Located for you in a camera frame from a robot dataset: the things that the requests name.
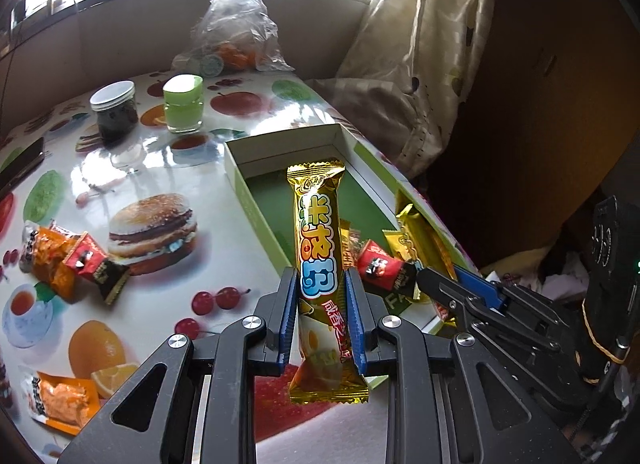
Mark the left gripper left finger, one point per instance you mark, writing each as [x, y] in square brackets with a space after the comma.
[194, 396]

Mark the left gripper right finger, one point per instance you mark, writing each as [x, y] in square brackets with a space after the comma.
[451, 401]

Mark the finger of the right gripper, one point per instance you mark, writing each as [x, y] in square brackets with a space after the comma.
[480, 286]
[461, 301]

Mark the gold rice snack bar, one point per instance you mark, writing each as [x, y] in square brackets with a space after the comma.
[327, 373]

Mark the orange snack pouch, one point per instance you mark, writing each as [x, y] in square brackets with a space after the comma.
[43, 252]
[66, 404]

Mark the small gold packet in box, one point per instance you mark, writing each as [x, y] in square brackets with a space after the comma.
[401, 246]

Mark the red candy packet in box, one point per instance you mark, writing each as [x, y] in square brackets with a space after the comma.
[384, 272]

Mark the orange red packet in box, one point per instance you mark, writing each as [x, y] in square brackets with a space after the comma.
[352, 245]

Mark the red black candy packet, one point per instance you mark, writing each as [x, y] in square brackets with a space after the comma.
[89, 261]

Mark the cream patterned curtain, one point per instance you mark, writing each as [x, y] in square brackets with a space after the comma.
[412, 64]

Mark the white green cardboard box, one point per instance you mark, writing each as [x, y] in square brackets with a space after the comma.
[341, 326]

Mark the black smartphone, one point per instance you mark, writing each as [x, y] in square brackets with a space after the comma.
[21, 166]

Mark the dark jar white lid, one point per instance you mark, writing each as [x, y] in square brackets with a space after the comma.
[116, 110]

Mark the green jar green lid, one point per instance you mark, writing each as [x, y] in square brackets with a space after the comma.
[183, 103]

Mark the clear plastic bag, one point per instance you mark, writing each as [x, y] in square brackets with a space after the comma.
[232, 36]

